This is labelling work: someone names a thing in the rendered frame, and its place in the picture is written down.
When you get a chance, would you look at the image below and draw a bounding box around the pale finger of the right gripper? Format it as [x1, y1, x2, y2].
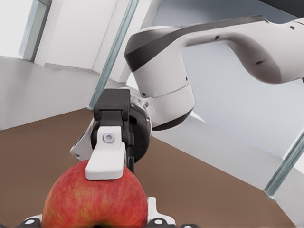
[85, 110, 127, 181]

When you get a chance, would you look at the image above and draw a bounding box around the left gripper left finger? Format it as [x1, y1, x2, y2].
[20, 213, 44, 228]

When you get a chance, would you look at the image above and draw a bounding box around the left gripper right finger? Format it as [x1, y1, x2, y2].
[146, 197, 177, 228]

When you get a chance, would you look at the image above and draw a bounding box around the red apple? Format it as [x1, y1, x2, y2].
[42, 159, 149, 228]

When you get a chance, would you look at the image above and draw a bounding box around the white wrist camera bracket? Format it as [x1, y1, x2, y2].
[70, 118, 96, 165]

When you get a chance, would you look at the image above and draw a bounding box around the silver frame post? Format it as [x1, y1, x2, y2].
[263, 129, 304, 200]
[88, 0, 139, 111]

